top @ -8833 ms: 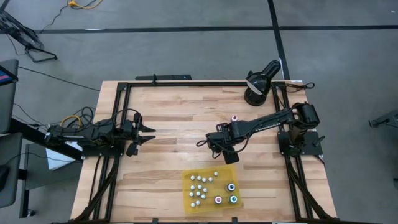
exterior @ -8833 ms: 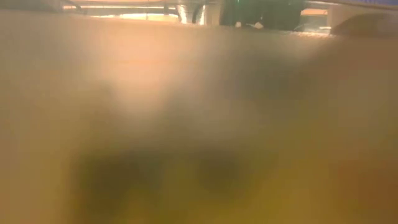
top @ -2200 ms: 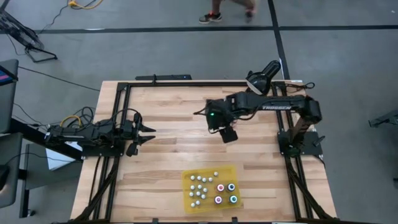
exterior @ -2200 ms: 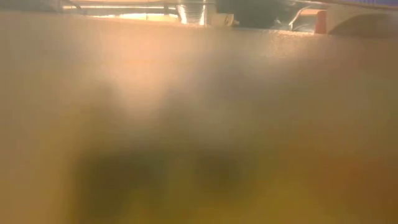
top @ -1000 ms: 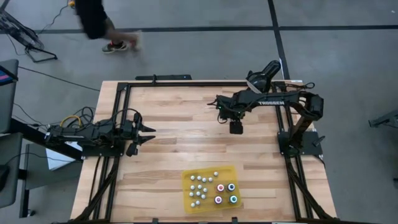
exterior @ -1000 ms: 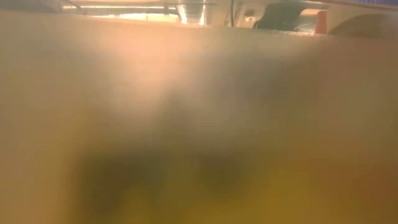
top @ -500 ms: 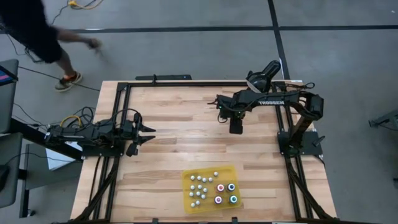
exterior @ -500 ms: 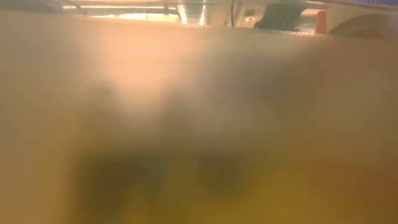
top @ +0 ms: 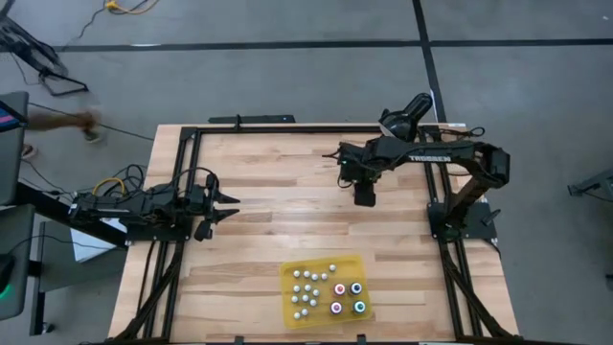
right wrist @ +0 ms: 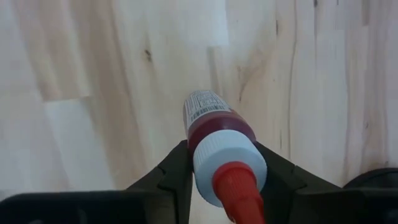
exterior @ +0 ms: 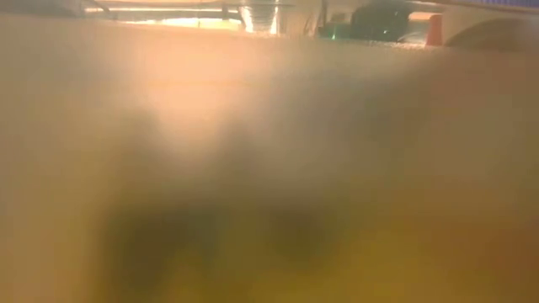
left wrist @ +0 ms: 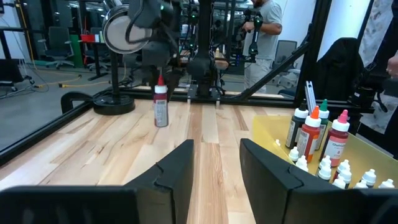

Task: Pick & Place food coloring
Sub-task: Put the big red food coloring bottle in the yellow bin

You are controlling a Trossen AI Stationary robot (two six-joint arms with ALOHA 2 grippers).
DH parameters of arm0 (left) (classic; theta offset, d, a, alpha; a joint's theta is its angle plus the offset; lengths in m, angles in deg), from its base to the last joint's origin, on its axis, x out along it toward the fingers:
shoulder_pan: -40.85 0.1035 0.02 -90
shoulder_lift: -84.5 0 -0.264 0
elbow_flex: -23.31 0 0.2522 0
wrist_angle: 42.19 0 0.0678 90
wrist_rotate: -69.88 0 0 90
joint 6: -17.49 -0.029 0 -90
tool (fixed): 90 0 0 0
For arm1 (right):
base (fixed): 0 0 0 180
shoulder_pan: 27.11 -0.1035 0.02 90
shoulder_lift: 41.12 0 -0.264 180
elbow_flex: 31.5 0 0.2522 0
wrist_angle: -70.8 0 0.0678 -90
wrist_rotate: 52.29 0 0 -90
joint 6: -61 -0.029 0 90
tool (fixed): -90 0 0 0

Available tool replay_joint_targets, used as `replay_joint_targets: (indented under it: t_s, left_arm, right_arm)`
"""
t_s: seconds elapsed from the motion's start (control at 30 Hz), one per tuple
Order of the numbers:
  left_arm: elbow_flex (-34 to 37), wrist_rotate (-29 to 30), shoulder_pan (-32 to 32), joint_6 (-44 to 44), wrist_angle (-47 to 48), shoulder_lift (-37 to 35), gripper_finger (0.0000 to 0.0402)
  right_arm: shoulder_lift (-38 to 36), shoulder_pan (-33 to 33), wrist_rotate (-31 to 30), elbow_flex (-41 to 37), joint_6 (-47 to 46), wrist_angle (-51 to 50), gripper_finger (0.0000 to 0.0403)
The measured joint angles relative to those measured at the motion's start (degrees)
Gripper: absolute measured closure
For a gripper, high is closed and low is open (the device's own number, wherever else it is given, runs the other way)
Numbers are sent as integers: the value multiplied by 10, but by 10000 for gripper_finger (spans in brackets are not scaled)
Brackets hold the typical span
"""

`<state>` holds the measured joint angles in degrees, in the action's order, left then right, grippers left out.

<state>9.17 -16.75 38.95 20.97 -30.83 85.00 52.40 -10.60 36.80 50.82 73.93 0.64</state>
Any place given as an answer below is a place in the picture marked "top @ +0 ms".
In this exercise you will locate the black flat bar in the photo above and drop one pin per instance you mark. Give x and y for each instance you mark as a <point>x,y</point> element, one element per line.
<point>268,119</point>

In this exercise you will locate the large green food coloring bottle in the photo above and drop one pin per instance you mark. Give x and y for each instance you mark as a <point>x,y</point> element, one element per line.
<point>359,306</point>

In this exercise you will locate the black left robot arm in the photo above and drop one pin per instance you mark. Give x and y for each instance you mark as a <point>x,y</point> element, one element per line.
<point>134,206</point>

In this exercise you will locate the person's hand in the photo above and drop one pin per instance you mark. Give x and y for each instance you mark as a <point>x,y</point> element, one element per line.
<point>88,122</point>

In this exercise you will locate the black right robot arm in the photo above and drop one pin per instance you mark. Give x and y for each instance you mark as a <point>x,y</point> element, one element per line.
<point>455,158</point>

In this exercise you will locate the small black bracket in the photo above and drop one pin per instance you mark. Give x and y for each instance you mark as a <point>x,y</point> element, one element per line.
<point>361,339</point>
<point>238,340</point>

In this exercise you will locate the large blue food coloring bottle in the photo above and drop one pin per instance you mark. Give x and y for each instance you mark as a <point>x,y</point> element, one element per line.
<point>356,288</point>

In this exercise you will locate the white box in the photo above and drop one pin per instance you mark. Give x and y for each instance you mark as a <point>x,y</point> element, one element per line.
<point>91,244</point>

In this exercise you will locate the large purple food coloring bottle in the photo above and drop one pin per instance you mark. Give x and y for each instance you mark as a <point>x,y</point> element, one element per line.
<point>336,308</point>

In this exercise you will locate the black desk lamp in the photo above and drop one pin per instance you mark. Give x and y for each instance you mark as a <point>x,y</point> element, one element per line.
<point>407,117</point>

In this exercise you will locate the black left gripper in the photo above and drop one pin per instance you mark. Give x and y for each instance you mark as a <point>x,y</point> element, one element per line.
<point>198,201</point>

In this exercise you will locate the person's foot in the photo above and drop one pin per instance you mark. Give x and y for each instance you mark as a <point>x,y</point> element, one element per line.
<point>29,151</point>

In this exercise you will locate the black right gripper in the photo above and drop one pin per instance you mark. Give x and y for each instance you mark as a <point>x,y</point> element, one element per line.
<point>356,160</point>

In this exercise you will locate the black desk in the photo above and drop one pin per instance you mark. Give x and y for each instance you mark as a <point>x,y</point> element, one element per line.
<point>48,206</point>

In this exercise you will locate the large red food coloring bottle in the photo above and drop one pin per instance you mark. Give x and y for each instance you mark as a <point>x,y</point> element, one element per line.
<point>339,289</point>

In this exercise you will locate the black aluminium extrusion frame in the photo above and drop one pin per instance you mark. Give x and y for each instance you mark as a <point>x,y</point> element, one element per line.
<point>306,129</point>

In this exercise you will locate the grey stand foot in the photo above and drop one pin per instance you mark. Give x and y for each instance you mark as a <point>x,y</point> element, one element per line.
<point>598,182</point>

